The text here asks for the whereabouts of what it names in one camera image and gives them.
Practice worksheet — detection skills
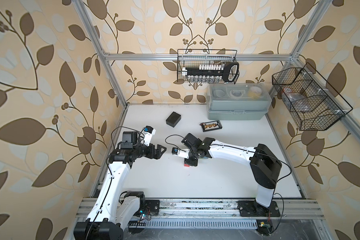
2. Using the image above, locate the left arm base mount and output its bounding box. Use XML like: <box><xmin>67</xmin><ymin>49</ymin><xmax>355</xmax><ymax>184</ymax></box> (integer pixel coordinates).
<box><xmin>134</xmin><ymin>200</ymin><xmax>160</xmax><ymax>217</ymax></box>

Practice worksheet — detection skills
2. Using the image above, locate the black box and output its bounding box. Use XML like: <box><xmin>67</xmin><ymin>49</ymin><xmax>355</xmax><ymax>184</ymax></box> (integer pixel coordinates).
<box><xmin>166</xmin><ymin>112</ymin><xmax>181</xmax><ymax>128</ymax></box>

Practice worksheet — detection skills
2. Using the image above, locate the wire basket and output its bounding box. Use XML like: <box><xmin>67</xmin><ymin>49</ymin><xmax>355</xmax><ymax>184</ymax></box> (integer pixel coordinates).
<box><xmin>177</xmin><ymin>49</ymin><xmax>240</xmax><ymax>84</ymax></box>
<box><xmin>272</xmin><ymin>63</ymin><xmax>353</xmax><ymax>131</ymax></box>

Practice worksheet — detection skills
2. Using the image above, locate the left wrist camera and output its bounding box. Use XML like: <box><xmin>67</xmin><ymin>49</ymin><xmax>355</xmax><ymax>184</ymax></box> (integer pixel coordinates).
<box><xmin>142</xmin><ymin>126</ymin><xmax>156</xmax><ymax>147</ymax></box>

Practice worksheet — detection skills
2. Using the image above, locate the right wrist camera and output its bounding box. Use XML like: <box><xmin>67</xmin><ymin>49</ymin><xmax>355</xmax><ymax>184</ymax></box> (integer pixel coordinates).
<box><xmin>172</xmin><ymin>148</ymin><xmax>190</xmax><ymax>159</ymax></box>

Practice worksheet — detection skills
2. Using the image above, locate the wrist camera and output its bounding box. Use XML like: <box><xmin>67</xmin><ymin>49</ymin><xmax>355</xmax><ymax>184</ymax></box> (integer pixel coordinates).
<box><xmin>142</xmin><ymin>126</ymin><xmax>156</xmax><ymax>147</ymax></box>
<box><xmin>172</xmin><ymin>148</ymin><xmax>190</xmax><ymax>159</ymax></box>

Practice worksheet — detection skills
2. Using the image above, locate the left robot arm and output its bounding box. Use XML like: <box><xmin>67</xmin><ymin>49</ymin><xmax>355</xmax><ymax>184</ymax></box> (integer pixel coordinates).
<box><xmin>74</xmin><ymin>126</ymin><xmax>167</xmax><ymax>240</ymax></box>

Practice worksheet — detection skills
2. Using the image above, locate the right wire basket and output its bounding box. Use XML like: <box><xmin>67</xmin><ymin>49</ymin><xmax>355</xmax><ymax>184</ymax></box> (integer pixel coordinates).
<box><xmin>272</xmin><ymin>63</ymin><xmax>353</xmax><ymax>131</ymax></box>

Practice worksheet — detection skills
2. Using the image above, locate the grey plastic toolbox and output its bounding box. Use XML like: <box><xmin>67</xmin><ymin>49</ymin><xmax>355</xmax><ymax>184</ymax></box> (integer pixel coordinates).
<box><xmin>207</xmin><ymin>84</ymin><xmax>272</xmax><ymax>121</ymax></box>

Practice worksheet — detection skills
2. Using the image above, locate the aluminium front rail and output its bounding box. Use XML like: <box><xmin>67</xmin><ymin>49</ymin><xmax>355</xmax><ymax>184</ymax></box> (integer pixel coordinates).
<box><xmin>74</xmin><ymin>198</ymin><xmax>324</xmax><ymax>232</ymax></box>

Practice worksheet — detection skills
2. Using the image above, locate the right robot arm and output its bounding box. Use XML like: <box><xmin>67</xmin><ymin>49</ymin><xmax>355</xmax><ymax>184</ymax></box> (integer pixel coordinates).
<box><xmin>172</xmin><ymin>133</ymin><xmax>282</xmax><ymax>208</ymax></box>

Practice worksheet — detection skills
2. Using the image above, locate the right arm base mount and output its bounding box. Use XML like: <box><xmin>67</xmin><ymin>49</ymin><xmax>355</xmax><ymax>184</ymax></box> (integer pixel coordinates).
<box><xmin>237</xmin><ymin>200</ymin><xmax>281</xmax><ymax>218</ymax></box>

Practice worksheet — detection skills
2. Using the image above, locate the back wire basket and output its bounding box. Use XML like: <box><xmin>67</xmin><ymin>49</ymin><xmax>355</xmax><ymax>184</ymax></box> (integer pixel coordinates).
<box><xmin>177</xmin><ymin>49</ymin><xmax>240</xmax><ymax>84</ymax></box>

